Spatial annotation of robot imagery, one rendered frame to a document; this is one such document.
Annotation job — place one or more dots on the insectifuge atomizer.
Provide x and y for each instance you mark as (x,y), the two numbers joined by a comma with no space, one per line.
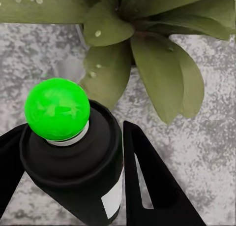
(72,147)

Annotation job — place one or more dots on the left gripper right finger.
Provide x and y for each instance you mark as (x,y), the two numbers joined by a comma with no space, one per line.
(171,205)

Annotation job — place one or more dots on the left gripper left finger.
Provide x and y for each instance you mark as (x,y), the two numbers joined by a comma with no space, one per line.
(11,166)

